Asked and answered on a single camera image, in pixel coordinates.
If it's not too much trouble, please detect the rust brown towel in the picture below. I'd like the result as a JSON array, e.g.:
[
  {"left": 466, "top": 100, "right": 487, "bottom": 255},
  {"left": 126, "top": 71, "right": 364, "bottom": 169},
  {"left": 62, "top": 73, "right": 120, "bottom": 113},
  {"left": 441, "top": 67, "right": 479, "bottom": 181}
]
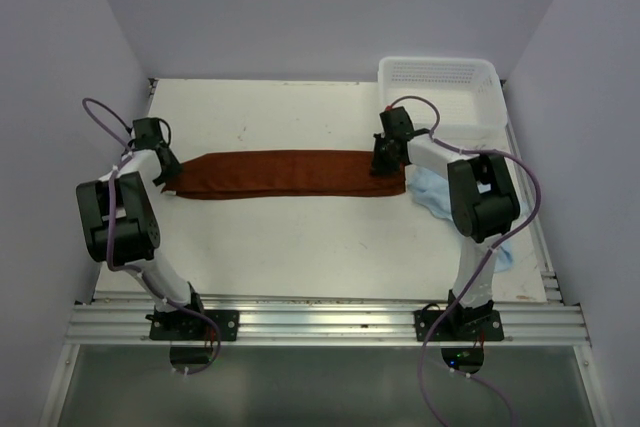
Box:
[{"left": 163, "top": 150, "right": 406, "bottom": 200}]

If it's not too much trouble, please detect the aluminium mounting rail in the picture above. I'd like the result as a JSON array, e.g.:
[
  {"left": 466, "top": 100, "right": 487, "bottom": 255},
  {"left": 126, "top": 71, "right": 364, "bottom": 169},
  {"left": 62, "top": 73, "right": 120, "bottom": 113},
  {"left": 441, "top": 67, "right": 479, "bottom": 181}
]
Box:
[{"left": 64, "top": 292, "right": 590, "bottom": 347}]

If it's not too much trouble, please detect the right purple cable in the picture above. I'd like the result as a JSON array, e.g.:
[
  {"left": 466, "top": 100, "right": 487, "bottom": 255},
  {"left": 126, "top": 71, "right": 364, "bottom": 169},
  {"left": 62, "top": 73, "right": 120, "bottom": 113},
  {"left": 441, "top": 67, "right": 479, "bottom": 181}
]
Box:
[{"left": 384, "top": 96, "right": 544, "bottom": 427}]

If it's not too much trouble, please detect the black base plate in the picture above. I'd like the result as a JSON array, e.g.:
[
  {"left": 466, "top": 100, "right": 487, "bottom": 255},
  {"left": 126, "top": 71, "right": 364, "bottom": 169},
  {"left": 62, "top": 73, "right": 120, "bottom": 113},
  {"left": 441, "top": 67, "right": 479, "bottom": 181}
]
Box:
[
  {"left": 145, "top": 309, "right": 240, "bottom": 342},
  {"left": 413, "top": 301, "right": 505, "bottom": 342}
]

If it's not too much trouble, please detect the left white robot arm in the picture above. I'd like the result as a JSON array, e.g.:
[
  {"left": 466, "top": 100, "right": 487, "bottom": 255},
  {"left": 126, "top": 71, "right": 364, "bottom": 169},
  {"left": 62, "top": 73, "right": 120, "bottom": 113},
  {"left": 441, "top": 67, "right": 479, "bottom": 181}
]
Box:
[{"left": 76, "top": 117, "right": 211, "bottom": 340}]

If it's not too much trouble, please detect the white plastic basket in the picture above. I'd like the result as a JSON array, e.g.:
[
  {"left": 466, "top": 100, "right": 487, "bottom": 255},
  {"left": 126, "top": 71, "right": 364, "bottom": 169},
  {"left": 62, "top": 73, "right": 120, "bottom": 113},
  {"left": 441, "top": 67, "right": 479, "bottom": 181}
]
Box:
[{"left": 377, "top": 56, "right": 508, "bottom": 140}]

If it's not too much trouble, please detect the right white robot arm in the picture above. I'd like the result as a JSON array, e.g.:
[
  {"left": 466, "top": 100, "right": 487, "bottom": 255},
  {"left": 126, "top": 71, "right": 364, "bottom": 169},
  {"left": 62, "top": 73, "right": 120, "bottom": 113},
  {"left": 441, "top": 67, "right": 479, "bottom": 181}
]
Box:
[{"left": 371, "top": 106, "right": 521, "bottom": 342}]

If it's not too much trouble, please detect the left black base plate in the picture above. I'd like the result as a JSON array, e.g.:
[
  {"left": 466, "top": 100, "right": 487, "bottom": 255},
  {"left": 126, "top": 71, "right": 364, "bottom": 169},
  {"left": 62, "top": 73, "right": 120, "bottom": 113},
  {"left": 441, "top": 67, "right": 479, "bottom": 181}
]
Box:
[{"left": 145, "top": 309, "right": 240, "bottom": 342}]

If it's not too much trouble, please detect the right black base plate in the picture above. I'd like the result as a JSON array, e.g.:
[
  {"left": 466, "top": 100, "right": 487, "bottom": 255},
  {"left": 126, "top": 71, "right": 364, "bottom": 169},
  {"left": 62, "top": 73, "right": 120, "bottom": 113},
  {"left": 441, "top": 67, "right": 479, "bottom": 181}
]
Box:
[{"left": 413, "top": 301, "right": 505, "bottom": 342}]

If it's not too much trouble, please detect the light blue towel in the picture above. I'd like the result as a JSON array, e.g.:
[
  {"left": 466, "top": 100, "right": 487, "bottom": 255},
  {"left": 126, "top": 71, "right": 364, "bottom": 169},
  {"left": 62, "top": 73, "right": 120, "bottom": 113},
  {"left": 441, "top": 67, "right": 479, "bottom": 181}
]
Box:
[{"left": 407, "top": 167, "right": 514, "bottom": 273}]

